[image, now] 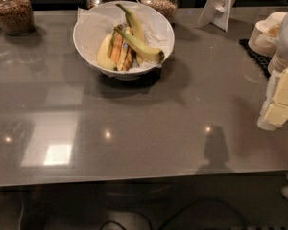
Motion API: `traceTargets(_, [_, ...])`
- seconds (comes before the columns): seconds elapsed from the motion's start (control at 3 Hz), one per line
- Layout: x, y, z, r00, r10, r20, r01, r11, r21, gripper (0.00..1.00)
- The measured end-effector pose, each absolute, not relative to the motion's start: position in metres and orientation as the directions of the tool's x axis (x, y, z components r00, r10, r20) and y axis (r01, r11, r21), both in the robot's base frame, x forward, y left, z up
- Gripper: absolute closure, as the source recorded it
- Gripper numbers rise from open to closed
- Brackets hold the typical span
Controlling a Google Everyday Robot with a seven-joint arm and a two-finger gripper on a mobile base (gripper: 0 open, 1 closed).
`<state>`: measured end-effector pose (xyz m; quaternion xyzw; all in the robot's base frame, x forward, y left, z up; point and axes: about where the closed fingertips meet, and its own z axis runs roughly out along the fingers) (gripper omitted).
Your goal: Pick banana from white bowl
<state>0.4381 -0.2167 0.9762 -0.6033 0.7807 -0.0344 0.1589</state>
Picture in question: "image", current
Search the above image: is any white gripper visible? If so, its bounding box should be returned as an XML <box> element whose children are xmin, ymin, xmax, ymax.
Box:
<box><xmin>257</xmin><ymin>68</ymin><xmax>288</xmax><ymax>131</ymax></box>

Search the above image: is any green-yellow banana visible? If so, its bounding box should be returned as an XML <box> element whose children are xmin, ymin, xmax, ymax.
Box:
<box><xmin>113</xmin><ymin>26</ymin><xmax>165</xmax><ymax>63</ymax></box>

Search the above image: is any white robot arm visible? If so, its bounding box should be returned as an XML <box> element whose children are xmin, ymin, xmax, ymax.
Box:
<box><xmin>257</xmin><ymin>12</ymin><xmax>288</xmax><ymax>131</ymax></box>

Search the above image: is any brown spotted banana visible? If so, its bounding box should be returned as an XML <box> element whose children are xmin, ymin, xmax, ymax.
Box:
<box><xmin>116</xmin><ymin>38</ymin><xmax>132</xmax><ymax>71</ymax></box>

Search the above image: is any upright green banana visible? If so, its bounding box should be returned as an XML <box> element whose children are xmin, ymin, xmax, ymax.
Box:
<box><xmin>116</xmin><ymin>3</ymin><xmax>145</xmax><ymax>65</ymax></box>

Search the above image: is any orange bruised banana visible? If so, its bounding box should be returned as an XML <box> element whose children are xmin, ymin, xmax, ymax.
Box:
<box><xmin>110</xmin><ymin>32</ymin><xmax>123</xmax><ymax>64</ymax></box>

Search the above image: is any yellow banana left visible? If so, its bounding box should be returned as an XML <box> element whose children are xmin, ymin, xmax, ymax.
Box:
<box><xmin>97</xmin><ymin>34</ymin><xmax>116</xmax><ymax>71</ymax></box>

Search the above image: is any black mesh mat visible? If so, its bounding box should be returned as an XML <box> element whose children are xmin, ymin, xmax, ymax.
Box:
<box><xmin>239</xmin><ymin>39</ymin><xmax>271</xmax><ymax>79</ymax></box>

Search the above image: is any stack of white paper bowls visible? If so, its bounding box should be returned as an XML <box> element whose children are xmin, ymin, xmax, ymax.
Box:
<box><xmin>248</xmin><ymin>11</ymin><xmax>286</xmax><ymax>58</ymax></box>

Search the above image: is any white folded card stand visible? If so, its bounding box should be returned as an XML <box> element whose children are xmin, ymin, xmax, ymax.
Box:
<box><xmin>197</xmin><ymin>0</ymin><xmax>236</xmax><ymax>32</ymax></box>

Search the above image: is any glass jar right with grains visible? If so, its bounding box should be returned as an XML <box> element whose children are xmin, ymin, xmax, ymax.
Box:
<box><xmin>138</xmin><ymin>0</ymin><xmax>178</xmax><ymax>23</ymax></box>

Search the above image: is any glass jar with grains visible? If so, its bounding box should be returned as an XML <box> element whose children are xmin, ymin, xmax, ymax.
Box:
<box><xmin>138</xmin><ymin>0</ymin><xmax>178</xmax><ymax>23</ymax></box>
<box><xmin>0</xmin><ymin>0</ymin><xmax>35</xmax><ymax>35</ymax></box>

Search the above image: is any white paper liner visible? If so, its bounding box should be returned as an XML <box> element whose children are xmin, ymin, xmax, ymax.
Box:
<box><xmin>76</xmin><ymin>2</ymin><xmax>174</xmax><ymax>78</ymax></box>

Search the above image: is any glass jar left with grains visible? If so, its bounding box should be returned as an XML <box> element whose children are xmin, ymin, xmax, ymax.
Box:
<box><xmin>0</xmin><ymin>0</ymin><xmax>35</xmax><ymax>35</ymax></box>

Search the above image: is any black cable on floor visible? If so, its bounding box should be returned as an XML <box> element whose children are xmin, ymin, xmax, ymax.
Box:
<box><xmin>99</xmin><ymin>197</ymin><xmax>248</xmax><ymax>230</ymax></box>

